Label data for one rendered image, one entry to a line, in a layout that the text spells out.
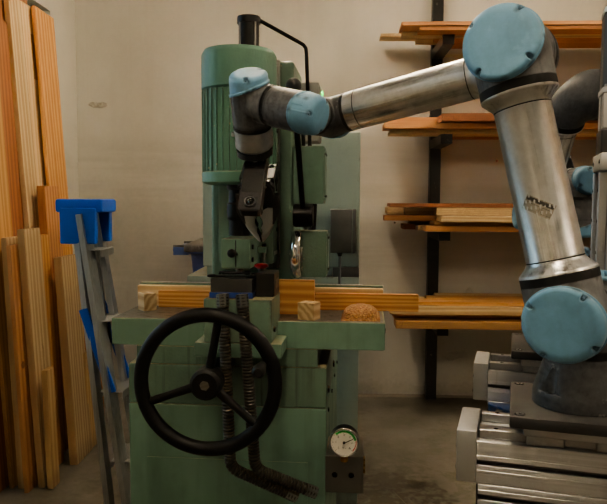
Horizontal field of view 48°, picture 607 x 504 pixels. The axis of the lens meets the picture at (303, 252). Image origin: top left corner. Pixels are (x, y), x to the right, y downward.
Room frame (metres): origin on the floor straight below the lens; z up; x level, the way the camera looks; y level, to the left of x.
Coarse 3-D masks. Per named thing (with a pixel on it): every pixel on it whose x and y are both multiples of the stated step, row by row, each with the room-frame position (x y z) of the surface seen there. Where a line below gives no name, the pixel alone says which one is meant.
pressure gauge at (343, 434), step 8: (344, 424) 1.39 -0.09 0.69; (336, 432) 1.37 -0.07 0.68; (344, 432) 1.37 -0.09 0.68; (352, 432) 1.36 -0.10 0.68; (336, 440) 1.37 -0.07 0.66; (344, 440) 1.37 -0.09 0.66; (352, 440) 1.37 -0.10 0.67; (336, 448) 1.37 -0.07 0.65; (344, 448) 1.37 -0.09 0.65; (352, 448) 1.37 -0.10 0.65; (344, 456) 1.36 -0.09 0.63
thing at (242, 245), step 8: (224, 240) 1.57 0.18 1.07; (232, 240) 1.57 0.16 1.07; (240, 240) 1.57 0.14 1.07; (248, 240) 1.56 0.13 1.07; (256, 240) 1.65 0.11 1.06; (224, 248) 1.57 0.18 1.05; (232, 248) 1.57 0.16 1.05; (240, 248) 1.57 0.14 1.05; (248, 248) 1.56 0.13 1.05; (256, 248) 1.65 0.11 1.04; (224, 256) 1.57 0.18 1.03; (240, 256) 1.57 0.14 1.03; (248, 256) 1.56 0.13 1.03; (256, 256) 1.65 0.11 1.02; (224, 264) 1.57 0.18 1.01; (232, 264) 1.57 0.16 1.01; (240, 264) 1.57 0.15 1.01; (248, 264) 1.56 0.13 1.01
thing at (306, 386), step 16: (336, 352) 1.93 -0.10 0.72; (160, 368) 1.47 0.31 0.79; (176, 368) 1.46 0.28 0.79; (192, 368) 1.46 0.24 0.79; (240, 368) 1.45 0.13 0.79; (288, 368) 1.44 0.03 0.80; (304, 368) 1.44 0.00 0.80; (320, 368) 1.44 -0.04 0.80; (160, 384) 1.47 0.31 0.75; (176, 384) 1.46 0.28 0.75; (240, 384) 1.45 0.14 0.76; (256, 384) 1.45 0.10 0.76; (288, 384) 1.44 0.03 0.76; (304, 384) 1.44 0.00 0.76; (320, 384) 1.43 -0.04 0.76; (176, 400) 1.46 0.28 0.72; (192, 400) 1.46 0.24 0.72; (208, 400) 1.46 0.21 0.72; (240, 400) 1.45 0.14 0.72; (256, 400) 1.45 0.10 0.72; (288, 400) 1.44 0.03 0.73; (304, 400) 1.44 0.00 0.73; (320, 400) 1.43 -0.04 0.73
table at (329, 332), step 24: (144, 312) 1.54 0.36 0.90; (168, 312) 1.54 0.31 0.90; (336, 312) 1.55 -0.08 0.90; (120, 336) 1.47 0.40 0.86; (144, 336) 1.47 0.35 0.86; (168, 336) 1.46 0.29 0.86; (192, 336) 1.46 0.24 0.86; (288, 336) 1.44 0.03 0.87; (312, 336) 1.44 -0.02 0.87; (336, 336) 1.43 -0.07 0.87; (360, 336) 1.43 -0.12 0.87; (384, 336) 1.42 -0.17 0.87
